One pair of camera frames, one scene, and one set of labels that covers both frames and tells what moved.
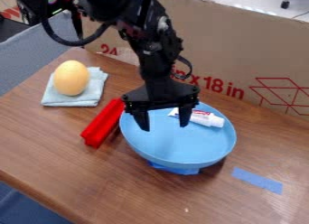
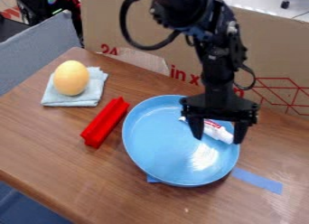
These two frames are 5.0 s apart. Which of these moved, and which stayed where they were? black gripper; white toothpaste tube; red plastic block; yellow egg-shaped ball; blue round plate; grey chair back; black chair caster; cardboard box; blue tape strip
Moved: blue round plate; black gripper; white toothpaste tube
Stayed: yellow egg-shaped ball; grey chair back; black chair caster; red plastic block; blue tape strip; cardboard box
